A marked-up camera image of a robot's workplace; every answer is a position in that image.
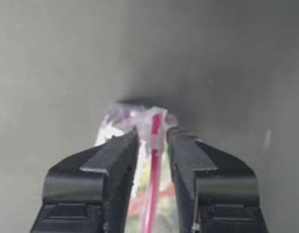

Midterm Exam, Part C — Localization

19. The clear bag with pink zip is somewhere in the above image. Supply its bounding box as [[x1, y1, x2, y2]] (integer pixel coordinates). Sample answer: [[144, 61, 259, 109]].
[[93, 102, 180, 233]]

